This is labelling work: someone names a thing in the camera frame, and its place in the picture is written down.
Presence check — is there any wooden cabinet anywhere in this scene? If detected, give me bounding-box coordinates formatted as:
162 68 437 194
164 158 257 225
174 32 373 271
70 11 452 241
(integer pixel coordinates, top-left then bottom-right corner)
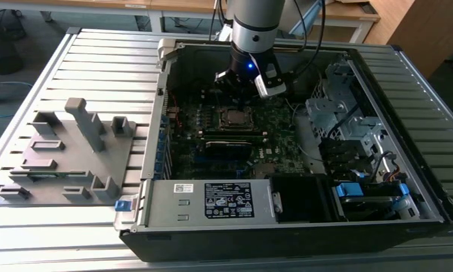
364 0 453 79

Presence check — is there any grey parts rack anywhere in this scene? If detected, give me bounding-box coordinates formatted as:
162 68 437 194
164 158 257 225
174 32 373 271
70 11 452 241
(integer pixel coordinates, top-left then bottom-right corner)
0 97 138 206

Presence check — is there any silver metal disk bay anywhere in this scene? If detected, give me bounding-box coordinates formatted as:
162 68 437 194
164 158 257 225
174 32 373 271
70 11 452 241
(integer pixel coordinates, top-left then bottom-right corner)
304 97 386 148

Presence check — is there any black waste bin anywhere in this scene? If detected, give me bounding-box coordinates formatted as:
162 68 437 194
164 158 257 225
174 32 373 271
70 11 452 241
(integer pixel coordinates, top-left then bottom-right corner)
0 55 25 76

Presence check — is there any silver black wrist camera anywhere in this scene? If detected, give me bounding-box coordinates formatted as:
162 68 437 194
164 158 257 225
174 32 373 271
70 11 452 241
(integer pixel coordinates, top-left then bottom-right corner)
253 59 288 99

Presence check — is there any open black PC case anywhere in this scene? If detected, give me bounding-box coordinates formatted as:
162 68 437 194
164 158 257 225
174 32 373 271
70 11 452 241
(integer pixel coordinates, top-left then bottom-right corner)
112 38 453 263

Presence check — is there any wooden desk white frame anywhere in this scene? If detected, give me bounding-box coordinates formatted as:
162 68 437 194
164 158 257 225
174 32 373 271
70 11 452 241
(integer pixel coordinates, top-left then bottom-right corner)
320 0 381 43
0 0 228 33

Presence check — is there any grey chipset heat sink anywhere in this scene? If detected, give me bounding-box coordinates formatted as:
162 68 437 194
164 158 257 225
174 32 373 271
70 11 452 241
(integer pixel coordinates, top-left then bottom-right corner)
253 163 277 176

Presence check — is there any small graphics card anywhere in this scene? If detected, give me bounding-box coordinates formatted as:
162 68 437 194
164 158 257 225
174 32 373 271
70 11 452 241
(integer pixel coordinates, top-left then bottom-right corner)
204 139 253 162

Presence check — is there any blue floor cable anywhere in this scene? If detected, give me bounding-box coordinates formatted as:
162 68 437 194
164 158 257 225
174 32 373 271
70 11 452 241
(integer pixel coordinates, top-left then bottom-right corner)
0 80 34 117

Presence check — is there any silver power supply unit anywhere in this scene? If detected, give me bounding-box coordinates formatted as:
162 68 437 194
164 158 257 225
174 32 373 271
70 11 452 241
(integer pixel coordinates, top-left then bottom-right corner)
133 178 284 227

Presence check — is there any black wrist camera block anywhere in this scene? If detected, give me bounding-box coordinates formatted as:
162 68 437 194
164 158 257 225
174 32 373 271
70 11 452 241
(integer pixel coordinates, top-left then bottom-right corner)
212 70 236 92

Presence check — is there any black cable bundle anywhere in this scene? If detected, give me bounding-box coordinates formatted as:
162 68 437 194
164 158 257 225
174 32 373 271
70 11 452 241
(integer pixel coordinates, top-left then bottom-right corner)
318 138 369 178

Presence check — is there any metal socket cover frame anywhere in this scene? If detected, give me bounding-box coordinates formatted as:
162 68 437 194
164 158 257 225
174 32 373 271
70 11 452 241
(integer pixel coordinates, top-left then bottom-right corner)
218 107 261 130

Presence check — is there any black wire basket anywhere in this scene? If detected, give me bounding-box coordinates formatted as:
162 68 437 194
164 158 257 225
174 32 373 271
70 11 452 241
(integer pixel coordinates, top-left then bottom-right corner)
0 8 26 42

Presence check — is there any green motherboard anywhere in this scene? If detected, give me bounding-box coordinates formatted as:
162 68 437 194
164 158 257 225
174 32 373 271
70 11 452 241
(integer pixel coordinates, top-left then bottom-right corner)
165 93 320 181

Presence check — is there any green RAM stick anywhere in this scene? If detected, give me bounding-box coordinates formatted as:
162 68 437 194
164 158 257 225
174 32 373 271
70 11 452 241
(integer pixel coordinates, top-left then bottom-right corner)
26 172 69 180

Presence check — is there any wide blue carrier tab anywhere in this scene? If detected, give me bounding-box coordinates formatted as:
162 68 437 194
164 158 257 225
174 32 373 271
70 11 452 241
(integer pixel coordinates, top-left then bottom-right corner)
333 182 365 198

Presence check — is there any grey case latch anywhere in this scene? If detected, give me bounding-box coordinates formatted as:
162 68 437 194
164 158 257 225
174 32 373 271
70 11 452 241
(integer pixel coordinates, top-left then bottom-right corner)
156 39 177 69

